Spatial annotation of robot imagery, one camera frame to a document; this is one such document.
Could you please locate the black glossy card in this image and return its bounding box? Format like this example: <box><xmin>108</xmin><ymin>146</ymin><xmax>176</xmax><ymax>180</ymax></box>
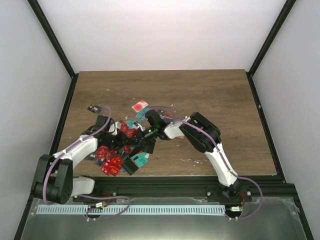
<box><xmin>143</xmin><ymin>139</ymin><xmax>156</xmax><ymax>154</ymax></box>

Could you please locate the white red circle card top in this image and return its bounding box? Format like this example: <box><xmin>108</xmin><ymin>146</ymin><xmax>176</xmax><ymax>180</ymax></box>
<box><xmin>131</xmin><ymin>99</ymin><xmax>149</xmax><ymax>113</ymax></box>

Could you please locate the black card at front edge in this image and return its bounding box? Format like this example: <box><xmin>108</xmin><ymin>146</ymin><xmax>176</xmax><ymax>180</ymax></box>
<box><xmin>121</xmin><ymin>158</ymin><xmax>139</xmax><ymax>176</ymax></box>

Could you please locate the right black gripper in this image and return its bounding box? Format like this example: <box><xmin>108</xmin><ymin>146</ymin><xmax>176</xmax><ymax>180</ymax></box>
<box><xmin>128</xmin><ymin>126</ymin><xmax>158</xmax><ymax>148</ymax></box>

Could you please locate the teal card pile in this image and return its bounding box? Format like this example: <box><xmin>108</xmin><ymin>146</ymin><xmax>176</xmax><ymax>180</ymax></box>
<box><xmin>131</xmin><ymin>152</ymin><xmax>149</xmax><ymax>168</ymax></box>
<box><xmin>136</xmin><ymin>107</ymin><xmax>149</xmax><ymax>118</ymax></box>

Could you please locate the red card left pile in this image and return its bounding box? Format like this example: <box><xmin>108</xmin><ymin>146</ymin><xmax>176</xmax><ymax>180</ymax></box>
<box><xmin>95</xmin><ymin>146</ymin><xmax>110</xmax><ymax>160</ymax></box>

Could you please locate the red VIP card front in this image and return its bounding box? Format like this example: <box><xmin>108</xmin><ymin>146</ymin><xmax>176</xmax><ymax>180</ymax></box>
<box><xmin>101</xmin><ymin>154</ymin><xmax>123</xmax><ymax>177</ymax></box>

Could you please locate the black aluminium frame rail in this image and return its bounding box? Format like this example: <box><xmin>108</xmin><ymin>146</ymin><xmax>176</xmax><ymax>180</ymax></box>
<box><xmin>89</xmin><ymin>175</ymin><xmax>298</xmax><ymax>203</ymax></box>

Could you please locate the teal card front pile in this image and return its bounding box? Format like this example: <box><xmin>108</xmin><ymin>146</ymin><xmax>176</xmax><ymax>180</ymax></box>
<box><xmin>131</xmin><ymin>152</ymin><xmax>149</xmax><ymax>168</ymax></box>

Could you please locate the light blue slotted cable duct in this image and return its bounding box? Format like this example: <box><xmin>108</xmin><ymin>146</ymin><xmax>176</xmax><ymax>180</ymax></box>
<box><xmin>36</xmin><ymin>204</ymin><xmax>226</xmax><ymax>216</ymax></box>

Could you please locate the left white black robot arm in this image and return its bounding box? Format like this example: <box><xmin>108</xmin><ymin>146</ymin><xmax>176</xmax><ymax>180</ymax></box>
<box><xmin>31</xmin><ymin>115</ymin><xmax>128</xmax><ymax>204</ymax></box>

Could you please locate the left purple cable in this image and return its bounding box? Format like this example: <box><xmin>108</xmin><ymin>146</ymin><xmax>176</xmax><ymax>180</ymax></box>
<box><xmin>42</xmin><ymin>105</ymin><xmax>131</xmax><ymax>222</ymax></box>

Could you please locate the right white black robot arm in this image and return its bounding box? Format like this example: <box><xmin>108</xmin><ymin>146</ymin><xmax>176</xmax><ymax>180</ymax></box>
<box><xmin>128</xmin><ymin>110</ymin><xmax>242</xmax><ymax>202</ymax></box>

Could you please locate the teal card upper pile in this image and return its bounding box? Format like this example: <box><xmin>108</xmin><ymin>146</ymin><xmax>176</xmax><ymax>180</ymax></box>
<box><xmin>136</xmin><ymin>107</ymin><xmax>149</xmax><ymax>118</ymax></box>

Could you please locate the black VIP card far left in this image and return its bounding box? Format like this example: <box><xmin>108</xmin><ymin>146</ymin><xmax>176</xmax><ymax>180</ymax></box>
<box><xmin>87</xmin><ymin>104</ymin><xmax>103</xmax><ymax>115</ymax></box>

